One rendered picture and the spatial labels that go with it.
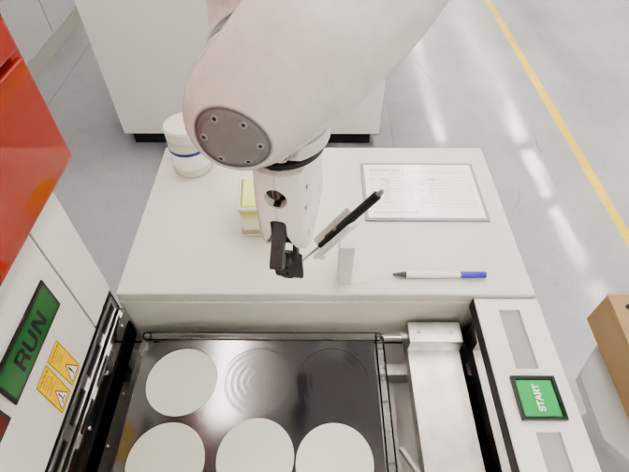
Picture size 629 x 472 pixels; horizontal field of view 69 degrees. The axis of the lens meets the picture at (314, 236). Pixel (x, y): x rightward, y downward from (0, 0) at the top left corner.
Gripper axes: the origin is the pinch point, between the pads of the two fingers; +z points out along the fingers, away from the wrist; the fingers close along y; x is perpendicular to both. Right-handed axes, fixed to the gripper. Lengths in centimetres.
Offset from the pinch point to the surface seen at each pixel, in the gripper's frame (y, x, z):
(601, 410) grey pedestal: -2, -47, 32
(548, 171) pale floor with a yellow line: 153, -93, 123
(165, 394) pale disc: -12.8, 17.4, 21.6
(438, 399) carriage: -6.5, -20.7, 24.8
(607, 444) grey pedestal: -7, -46, 32
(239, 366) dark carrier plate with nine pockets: -7.1, 8.4, 22.2
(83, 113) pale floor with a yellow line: 162, 163, 118
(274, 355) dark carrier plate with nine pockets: -4.5, 3.6, 22.4
